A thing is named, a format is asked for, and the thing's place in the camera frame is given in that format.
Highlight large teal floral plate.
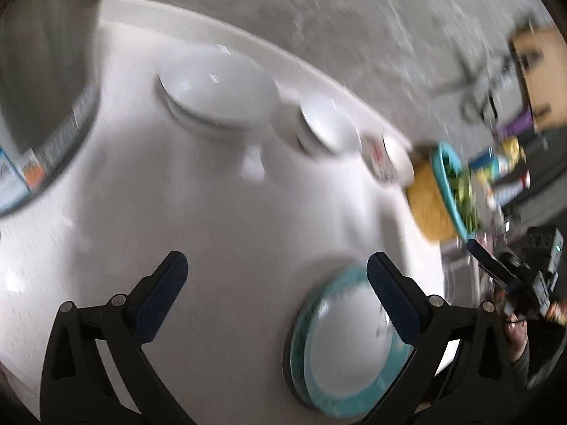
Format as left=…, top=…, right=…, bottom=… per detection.
left=303, top=265, right=412, bottom=418

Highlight small teal floral plate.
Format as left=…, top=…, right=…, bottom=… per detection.
left=288, top=290, right=321, bottom=409

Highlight small patterned white bowl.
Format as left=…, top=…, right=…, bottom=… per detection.
left=361, top=132, right=414, bottom=187

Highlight medium white bowl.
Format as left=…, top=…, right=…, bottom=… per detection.
left=295, top=96, right=361, bottom=157

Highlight large white bowl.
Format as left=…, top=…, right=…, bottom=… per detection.
left=158, top=44, right=281, bottom=131

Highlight person right hand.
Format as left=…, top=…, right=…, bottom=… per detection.
left=505, top=314, right=529, bottom=363

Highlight white spray bottle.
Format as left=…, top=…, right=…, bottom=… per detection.
left=486, top=171, right=532, bottom=210

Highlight yellow ribbed basin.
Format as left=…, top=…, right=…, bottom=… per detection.
left=405, top=160, right=457, bottom=243

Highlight green leafy vegetables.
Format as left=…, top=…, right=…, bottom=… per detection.
left=443, top=160, right=482, bottom=233

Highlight blue utensil cup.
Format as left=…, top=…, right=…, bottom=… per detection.
left=468, top=148, right=498, bottom=173

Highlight yellow oil bottle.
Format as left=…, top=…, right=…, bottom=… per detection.
left=486, top=136, right=526, bottom=184

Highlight teal colander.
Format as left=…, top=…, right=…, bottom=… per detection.
left=431, top=142, right=482, bottom=241

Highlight purple peeler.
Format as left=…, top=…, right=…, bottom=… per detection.
left=492, top=108, right=533, bottom=142

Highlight wooden cutting board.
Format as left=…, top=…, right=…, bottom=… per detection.
left=510, top=26, right=566, bottom=131

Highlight stainless steel rice cooker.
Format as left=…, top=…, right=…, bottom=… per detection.
left=1, top=0, right=101, bottom=215

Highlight black handled kitchen scissors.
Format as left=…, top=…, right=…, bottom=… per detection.
left=430, top=46, right=517, bottom=129

